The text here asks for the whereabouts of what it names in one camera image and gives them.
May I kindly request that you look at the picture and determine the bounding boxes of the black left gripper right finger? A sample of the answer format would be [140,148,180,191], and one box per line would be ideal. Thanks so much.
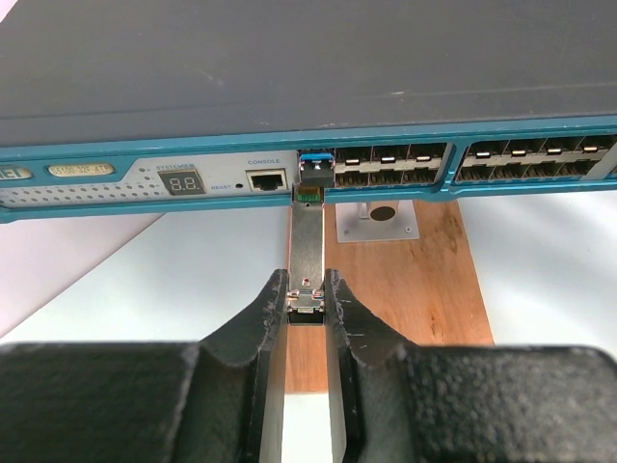
[324,270,616,462]

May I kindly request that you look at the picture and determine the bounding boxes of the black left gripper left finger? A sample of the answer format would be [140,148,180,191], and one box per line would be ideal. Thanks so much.
[1,269,288,462]

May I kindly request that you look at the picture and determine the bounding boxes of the silver SFP module black end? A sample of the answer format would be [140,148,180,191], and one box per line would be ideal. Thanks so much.
[286,184,325,325]

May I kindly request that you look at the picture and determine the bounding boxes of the silver SFP module blue latch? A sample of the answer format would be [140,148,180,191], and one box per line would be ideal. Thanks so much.
[299,150,335,188]

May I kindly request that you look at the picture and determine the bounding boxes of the wooden base board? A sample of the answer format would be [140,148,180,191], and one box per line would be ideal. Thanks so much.
[283,197,496,395]

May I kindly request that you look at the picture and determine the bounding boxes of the metal stand bracket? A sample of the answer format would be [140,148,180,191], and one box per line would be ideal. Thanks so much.
[335,200,420,243]

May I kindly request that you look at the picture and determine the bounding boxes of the blue network switch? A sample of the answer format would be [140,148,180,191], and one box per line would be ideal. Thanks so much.
[1,1,616,223]

